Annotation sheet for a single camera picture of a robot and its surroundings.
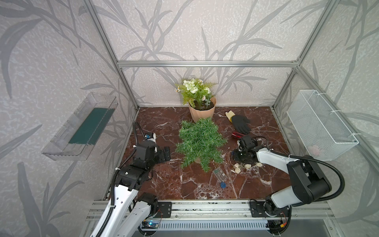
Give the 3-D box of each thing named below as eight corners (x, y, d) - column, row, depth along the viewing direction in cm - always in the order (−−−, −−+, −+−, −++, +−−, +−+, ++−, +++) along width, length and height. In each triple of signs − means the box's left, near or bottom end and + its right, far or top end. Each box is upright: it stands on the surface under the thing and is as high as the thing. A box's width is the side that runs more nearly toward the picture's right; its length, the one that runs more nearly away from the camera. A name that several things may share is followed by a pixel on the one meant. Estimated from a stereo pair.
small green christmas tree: (182, 177, 86) (174, 148, 59) (184, 152, 96) (178, 117, 70) (218, 177, 86) (227, 148, 59) (216, 152, 96) (222, 117, 70)
